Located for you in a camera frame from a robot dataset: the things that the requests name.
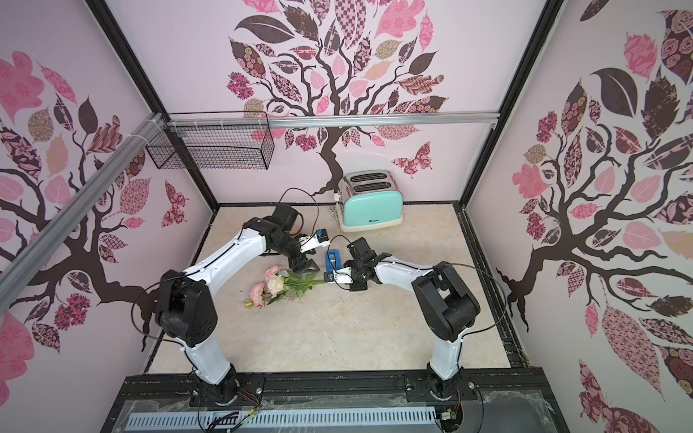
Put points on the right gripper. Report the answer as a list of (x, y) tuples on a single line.
[(356, 276)]

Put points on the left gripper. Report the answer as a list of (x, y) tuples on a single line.
[(295, 263)]

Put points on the blue tape dispenser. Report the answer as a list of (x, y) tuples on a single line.
[(333, 260)]

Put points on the pink flower bouquet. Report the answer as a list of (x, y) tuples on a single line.
[(280, 284)]

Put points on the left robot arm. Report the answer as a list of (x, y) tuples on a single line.
[(185, 308)]

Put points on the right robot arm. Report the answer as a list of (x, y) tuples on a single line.
[(448, 306)]

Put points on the mint green toaster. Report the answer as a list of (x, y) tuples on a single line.
[(368, 200)]

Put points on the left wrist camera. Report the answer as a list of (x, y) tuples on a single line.
[(319, 239)]

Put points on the white slotted cable duct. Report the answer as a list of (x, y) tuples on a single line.
[(280, 420)]

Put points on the black wire basket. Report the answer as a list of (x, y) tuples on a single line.
[(232, 140)]

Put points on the aluminium frame rail left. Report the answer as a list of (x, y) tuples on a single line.
[(20, 272)]

